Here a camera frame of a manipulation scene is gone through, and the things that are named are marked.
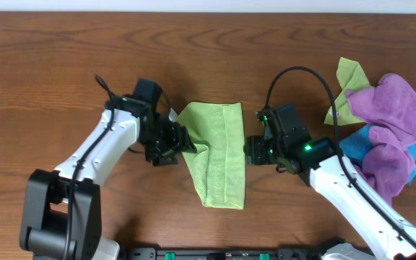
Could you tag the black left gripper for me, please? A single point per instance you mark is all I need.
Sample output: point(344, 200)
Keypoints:
point(178, 138)

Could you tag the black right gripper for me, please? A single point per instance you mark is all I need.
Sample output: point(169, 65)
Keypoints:
point(256, 150)

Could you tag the light green cloth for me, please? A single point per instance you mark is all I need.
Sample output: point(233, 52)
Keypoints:
point(218, 166)

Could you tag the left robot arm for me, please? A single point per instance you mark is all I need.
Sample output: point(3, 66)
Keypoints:
point(61, 217)

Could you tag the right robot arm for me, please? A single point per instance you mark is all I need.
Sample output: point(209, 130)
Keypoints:
point(321, 165)

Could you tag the blue cloth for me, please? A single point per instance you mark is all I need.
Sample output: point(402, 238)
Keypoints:
point(381, 156)

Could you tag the olive green cloth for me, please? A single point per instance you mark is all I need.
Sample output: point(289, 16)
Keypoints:
point(351, 78)

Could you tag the purple cloth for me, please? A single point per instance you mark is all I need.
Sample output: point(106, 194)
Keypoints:
point(390, 105)

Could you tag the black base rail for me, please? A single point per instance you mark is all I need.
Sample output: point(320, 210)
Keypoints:
point(332, 249)

